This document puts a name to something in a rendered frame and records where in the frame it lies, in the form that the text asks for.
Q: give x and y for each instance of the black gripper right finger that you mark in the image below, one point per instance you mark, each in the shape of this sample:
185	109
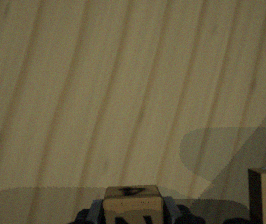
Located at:
180	214

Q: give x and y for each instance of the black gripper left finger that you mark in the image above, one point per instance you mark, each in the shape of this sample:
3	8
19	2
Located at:
94	215

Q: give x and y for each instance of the tan shallow rectangular tray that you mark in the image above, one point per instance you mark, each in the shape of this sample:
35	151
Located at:
257	194

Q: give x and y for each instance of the tan wooden cube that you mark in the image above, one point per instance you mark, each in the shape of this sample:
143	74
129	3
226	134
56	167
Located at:
138	204

